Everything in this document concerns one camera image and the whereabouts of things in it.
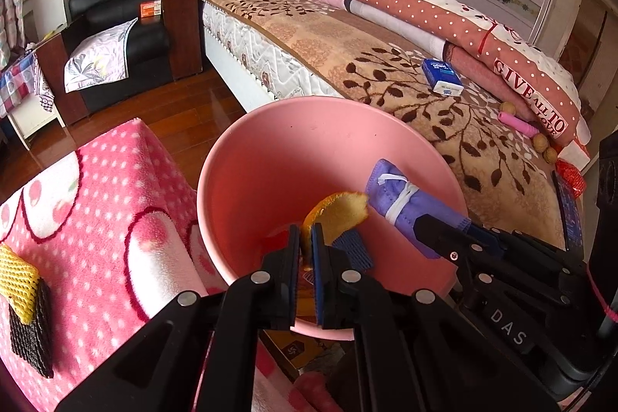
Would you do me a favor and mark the pink dotted quilt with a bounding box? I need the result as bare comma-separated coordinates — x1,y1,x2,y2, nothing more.
219,0,592,152

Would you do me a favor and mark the brown leaf print blanket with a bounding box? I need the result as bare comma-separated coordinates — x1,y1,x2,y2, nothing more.
198,0,575,249

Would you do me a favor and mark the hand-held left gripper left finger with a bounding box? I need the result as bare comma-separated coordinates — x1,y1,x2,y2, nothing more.
55,224,302,412

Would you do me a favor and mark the wooden door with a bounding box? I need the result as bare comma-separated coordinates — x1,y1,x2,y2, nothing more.
555,0,618,114

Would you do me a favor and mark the white bed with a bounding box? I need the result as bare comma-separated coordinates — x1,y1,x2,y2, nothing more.
186,0,594,249

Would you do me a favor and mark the blue tissue pack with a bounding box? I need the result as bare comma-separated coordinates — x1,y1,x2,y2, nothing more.
421,58,464,97

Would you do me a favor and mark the yellow foam fruit net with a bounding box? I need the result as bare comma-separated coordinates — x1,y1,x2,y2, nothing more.
0,244,42,326

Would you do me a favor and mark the floral print cloth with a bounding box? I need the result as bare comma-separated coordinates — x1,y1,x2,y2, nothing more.
64,17,139,94

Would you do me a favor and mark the red mesh bag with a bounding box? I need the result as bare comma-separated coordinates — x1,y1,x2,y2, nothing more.
555,161,587,200

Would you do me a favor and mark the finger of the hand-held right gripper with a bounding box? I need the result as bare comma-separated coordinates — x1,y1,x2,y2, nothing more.
413,213,570,311
466,221,587,278

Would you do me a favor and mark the brown cardboard box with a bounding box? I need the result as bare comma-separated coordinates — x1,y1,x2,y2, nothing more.
263,330,329,369

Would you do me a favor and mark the pink cylinder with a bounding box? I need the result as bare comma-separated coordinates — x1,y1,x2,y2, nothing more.
498,112,539,137

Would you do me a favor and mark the orange peel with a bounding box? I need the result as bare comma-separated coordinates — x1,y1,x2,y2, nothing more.
302,191,370,258

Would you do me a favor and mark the white puffer jacket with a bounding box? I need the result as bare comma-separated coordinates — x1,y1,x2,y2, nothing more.
0,0,27,70

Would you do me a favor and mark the pink plastic bucket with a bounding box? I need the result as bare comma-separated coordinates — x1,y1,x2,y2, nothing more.
195,96,469,341

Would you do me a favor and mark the purple face mask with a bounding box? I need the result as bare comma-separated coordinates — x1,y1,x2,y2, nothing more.
364,158,471,239

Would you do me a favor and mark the white wooden desk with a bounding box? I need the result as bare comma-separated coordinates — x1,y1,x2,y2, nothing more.
7,88,66,152

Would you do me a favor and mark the pink polka dot blanket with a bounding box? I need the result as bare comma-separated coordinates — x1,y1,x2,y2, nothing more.
0,117,310,412

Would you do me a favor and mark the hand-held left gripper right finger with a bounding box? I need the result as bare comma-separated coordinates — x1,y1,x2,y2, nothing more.
311,223,546,412

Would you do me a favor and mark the dark blue packet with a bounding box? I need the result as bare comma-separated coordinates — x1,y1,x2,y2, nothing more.
550,173,582,251

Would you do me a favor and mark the black foam fruit net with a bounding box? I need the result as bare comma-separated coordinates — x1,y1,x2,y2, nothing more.
8,279,55,379

